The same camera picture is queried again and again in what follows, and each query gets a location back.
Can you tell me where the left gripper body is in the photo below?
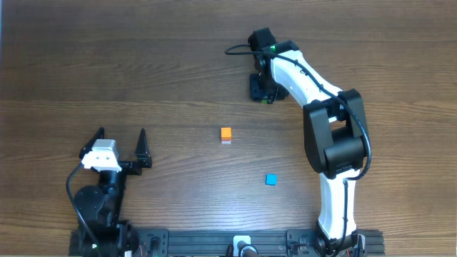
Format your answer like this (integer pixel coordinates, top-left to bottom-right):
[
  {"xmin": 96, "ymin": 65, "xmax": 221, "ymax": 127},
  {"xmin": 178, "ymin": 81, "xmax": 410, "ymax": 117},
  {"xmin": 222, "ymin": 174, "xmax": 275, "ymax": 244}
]
[{"xmin": 119, "ymin": 161, "xmax": 144, "ymax": 176}]

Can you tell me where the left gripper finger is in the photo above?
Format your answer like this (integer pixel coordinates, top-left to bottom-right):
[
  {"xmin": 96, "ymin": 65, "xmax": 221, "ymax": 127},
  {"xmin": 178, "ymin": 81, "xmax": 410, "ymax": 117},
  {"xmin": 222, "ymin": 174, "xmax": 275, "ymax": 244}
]
[
  {"xmin": 79, "ymin": 126, "xmax": 106, "ymax": 160},
  {"xmin": 134, "ymin": 128, "xmax": 153, "ymax": 168}
]

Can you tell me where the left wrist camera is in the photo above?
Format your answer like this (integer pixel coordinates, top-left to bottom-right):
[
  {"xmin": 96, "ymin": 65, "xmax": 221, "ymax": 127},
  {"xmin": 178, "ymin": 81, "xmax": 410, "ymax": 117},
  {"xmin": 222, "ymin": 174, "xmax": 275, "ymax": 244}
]
[{"xmin": 81, "ymin": 138, "xmax": 123, "ymax": 173}]

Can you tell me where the mounting rail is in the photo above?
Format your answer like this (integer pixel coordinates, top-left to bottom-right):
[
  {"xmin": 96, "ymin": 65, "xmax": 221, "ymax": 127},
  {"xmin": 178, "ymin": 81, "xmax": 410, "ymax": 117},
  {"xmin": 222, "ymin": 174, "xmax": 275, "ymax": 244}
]
[{"xmin": 69, "ymin": 228, "xmax": 386, "ymax": 257}]

